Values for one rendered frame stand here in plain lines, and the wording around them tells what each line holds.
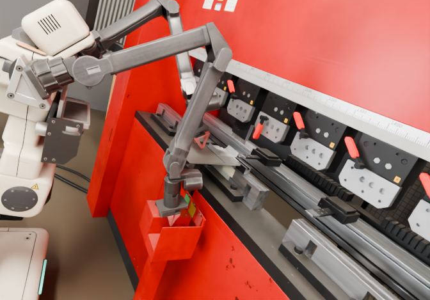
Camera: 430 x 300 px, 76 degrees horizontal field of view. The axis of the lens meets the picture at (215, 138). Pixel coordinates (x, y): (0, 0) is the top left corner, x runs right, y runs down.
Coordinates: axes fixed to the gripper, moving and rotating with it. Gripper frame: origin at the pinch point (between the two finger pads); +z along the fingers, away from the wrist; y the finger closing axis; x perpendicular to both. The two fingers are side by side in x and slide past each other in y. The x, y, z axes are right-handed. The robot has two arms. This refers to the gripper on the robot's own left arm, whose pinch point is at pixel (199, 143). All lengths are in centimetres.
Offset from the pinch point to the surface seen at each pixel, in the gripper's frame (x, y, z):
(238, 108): -21.8, 1.9, -8.3
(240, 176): -10.8, -13.4, 14.7
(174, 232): 24.7, -23.8, 14.0
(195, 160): 6.8, -9.6, -0.1
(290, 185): -33.4, -20.9, 26.5
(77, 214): 65, 88, 82
